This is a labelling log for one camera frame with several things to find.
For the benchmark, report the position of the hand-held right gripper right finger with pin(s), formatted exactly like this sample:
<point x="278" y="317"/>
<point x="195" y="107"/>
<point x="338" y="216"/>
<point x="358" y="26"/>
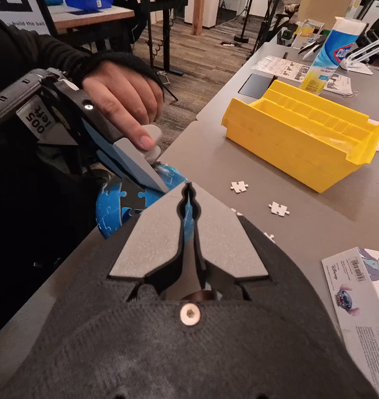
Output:
<point x="227" y="243"/>

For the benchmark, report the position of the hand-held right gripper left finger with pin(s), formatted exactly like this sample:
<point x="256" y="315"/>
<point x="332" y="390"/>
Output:
<point x="149" y="243"/>

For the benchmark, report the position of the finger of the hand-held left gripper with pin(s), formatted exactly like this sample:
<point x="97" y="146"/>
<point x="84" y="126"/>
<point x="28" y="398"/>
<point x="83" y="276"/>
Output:
<point x="139" y="168"/>
<point x="106" y="149"/>

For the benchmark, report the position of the blue puzzle ball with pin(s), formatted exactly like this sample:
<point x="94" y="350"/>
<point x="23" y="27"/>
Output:
<point x="111" y="215"/>

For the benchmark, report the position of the person's left forearm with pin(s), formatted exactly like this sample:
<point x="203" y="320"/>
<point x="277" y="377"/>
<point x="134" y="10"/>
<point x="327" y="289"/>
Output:
<point x="36" y="53"/>

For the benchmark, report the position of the white puzzle piece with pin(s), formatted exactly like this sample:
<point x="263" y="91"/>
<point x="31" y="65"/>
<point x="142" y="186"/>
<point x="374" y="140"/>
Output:
<point x="238" y="187"/>
<point x="238" y="213"/>
<point x="270" y="237"/>
<point x="278" y="209"/>

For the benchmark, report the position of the puzzle cardboard box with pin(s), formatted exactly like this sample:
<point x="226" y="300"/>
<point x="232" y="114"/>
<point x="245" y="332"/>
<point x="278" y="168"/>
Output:
<point x="364" y="311"/>

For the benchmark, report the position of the person's left hand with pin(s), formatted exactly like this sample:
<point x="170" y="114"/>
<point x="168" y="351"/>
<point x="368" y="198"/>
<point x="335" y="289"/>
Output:
<point x="124" y="90"/>

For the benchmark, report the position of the wooden table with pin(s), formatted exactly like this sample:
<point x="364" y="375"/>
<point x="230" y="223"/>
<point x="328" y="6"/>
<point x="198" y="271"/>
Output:
<point x="92" y="17"/>

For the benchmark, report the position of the blue plastic bin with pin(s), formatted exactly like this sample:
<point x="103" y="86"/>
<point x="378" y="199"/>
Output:
<point x="83" y="3"/>

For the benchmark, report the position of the white printed sign board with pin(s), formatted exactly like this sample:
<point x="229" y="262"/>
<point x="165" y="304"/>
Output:
<point x="18" y="14"/>

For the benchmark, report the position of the yellow plastic bin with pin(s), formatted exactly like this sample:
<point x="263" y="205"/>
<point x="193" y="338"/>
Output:
<point x="286" y="146"/>

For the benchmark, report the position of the dark rectangular table panel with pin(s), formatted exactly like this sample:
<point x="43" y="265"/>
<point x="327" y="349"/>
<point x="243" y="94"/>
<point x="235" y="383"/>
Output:
<point x="255" y="86"/>

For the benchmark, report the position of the white power strip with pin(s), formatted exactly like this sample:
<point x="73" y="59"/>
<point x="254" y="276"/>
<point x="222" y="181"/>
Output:
<point x="228" y="44"/>

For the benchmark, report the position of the printed paper sheet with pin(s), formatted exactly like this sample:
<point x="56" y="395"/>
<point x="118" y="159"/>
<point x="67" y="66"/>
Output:
<point x="340" y="84"/>
<point x="280" y="67"/>

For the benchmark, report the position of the black tripod stand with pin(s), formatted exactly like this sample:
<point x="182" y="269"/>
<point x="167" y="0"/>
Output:
<point x="243" y="21"/>

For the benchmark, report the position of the disinfecting wipes canister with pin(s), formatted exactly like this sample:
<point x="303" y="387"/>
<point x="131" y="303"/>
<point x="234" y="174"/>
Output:
<point x="330" y="62"/>

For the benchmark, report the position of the black hand tool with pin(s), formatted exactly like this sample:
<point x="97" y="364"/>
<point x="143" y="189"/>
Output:
<point x="312" y="46"/>

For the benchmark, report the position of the clear acrylic stand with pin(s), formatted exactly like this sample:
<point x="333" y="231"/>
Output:
<point x="308" y="32"/>

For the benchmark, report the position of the white desk stand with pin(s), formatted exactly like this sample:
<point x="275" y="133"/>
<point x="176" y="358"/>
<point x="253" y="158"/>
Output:
<point x="361" y="59"/>

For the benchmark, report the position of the brown cardboard box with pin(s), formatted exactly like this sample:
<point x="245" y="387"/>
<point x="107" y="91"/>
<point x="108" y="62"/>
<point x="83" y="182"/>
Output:
<point x="326" y="9"/>

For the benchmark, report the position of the black table leg frame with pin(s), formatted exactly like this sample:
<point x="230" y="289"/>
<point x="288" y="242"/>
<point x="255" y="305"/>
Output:
<point x="166" y="37"/>

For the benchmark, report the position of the wooden post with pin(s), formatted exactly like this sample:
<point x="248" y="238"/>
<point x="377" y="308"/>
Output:
<point x="198" y="17"/>

